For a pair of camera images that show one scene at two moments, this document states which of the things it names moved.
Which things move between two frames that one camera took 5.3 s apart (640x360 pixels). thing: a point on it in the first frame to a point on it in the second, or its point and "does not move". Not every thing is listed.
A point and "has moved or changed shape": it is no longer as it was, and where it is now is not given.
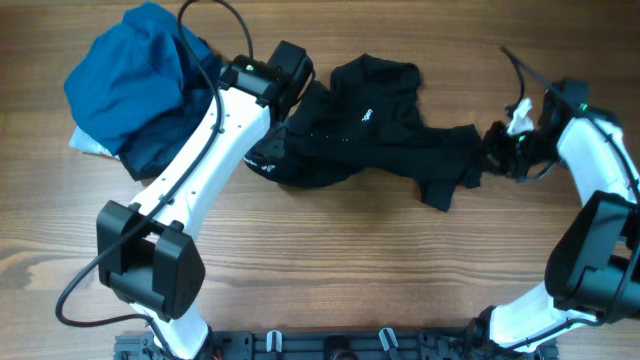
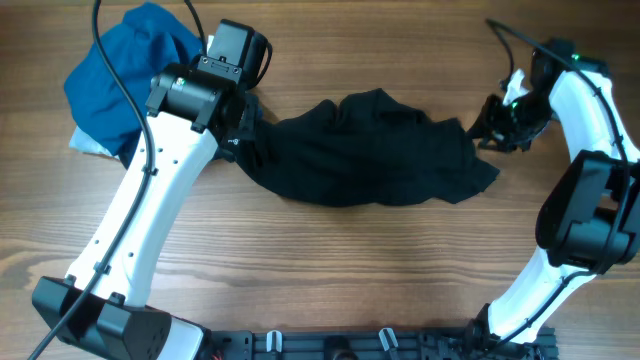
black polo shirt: x=365 y=126 has moved or changed shape
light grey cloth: x=82 y=143 does not move
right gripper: x=491 y=154 to x=487 y=127
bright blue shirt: x=125 y=78 does not move
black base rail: x=337 y=344 does not move
